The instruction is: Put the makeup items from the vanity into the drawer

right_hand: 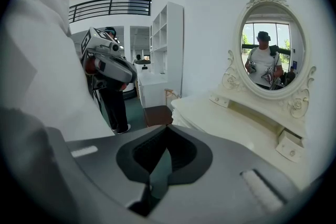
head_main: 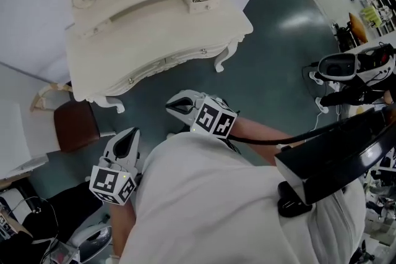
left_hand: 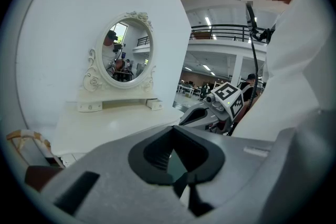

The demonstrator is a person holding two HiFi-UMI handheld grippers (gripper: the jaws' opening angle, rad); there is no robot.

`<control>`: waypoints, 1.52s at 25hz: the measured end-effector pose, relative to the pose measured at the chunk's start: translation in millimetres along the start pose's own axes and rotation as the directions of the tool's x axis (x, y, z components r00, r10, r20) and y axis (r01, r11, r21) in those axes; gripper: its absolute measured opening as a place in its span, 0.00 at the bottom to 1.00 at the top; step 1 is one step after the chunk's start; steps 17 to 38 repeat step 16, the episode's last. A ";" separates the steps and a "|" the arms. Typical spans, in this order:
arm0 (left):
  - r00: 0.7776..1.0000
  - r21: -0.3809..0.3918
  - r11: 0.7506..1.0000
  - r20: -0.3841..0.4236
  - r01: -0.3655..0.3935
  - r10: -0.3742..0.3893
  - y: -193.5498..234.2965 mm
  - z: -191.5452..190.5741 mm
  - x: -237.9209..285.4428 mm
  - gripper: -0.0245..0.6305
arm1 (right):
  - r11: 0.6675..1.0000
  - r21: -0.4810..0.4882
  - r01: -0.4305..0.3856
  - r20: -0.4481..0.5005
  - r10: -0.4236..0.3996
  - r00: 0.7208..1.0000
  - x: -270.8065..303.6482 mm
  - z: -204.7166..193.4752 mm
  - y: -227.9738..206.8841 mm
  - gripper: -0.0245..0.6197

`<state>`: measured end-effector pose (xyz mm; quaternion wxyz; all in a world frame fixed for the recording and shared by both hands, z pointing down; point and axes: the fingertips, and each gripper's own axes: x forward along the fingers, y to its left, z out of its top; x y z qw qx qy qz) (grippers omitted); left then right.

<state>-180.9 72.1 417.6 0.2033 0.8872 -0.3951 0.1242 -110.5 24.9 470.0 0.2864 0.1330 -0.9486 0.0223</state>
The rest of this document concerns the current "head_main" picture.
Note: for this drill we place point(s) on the cream small vanity drawer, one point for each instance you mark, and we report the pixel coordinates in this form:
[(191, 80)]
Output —
[(202, 7)]

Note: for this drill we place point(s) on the person's right forearm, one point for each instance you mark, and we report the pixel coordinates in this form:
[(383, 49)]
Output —
[(256, 130)]

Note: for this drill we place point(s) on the orange oval board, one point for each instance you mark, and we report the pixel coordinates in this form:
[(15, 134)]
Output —
[(359, 28)]

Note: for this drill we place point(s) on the black chest-mounted box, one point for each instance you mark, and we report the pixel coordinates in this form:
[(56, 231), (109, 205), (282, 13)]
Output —
[(334, 164)]

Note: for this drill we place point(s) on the curved wooden frame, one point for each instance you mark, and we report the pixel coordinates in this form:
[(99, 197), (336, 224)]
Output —
[(41, 96)]

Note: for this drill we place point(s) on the brown padded stool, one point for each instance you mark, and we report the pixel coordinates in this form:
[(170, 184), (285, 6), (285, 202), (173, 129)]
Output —
[(75, 125)]

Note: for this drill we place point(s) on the green cloth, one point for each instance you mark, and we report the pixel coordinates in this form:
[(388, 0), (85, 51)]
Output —
[(370, 16)]

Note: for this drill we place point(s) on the person's white clothed torso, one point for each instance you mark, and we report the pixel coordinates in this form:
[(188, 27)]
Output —
[(210, 201)]

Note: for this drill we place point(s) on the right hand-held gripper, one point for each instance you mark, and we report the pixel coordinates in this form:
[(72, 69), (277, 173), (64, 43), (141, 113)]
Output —
[(213, 117)]

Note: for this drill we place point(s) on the person's left forearm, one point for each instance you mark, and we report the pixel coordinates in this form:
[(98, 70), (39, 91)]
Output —
[(122, 225)]

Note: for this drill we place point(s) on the cream ornate vanity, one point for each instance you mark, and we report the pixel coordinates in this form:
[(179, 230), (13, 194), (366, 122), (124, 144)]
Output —
[(154, 34)]

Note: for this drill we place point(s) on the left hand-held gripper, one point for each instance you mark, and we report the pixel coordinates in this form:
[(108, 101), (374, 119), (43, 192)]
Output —
[(106, 182)]

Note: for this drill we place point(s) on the white grey handheld device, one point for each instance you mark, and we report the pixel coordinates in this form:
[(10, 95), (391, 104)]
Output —
[(89, 236)]

